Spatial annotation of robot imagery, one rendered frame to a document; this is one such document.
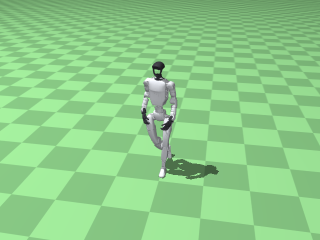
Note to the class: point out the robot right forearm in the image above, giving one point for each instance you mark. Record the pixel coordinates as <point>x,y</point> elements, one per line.
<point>144,103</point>

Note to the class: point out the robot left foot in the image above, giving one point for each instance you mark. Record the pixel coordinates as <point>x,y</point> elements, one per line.
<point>162,172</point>

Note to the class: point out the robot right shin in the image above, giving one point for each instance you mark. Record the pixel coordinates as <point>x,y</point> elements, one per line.
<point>158,145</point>

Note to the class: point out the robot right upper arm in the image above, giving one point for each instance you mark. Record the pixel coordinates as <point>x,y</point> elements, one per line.
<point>146,87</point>

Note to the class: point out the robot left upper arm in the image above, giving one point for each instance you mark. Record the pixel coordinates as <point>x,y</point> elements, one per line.
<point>171,87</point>

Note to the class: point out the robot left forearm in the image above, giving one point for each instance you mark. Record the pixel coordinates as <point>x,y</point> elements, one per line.
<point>174,110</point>

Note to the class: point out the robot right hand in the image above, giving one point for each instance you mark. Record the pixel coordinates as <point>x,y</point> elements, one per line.
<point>144,117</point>

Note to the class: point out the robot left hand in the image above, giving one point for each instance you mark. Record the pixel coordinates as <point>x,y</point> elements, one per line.
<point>167,124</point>

